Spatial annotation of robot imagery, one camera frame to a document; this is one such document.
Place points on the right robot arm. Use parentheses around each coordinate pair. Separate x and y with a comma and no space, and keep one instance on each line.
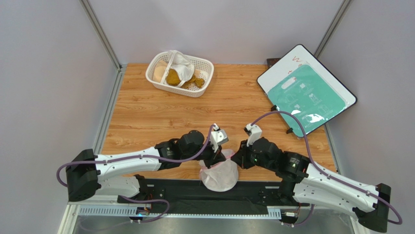
(303,182)

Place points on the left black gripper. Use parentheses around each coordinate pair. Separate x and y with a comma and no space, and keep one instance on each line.
(214,157)

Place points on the mustard brown cloth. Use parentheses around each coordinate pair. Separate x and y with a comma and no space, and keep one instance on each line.
(172,79)

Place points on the white board black frame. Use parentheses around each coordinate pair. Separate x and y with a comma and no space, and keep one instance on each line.
(292,60)

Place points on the peach bra pad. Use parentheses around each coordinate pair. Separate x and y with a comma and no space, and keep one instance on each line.
(159,71)

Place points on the white mesh laundry bag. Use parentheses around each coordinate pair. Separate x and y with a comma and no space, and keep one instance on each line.
(222,176)

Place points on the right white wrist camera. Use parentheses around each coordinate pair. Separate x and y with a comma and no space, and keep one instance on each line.
(254,133)

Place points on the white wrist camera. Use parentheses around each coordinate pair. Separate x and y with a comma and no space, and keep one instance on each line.
(217,137)
(254,133)

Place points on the white bra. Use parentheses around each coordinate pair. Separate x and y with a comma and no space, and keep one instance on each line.
(182,65)

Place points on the dark brown object behind board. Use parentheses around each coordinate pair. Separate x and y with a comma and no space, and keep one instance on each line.
(271,61)

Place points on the white plastic basket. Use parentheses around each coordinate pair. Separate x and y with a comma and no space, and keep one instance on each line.
(206,72)

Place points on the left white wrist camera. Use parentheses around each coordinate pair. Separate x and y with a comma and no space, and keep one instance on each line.
(217,137)

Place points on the teal instruction sheet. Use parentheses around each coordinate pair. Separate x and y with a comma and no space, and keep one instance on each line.
(304,94)

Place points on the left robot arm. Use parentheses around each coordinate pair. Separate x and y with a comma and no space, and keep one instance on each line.
(92,174)

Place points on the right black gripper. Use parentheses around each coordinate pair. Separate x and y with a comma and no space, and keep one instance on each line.
(241,155)

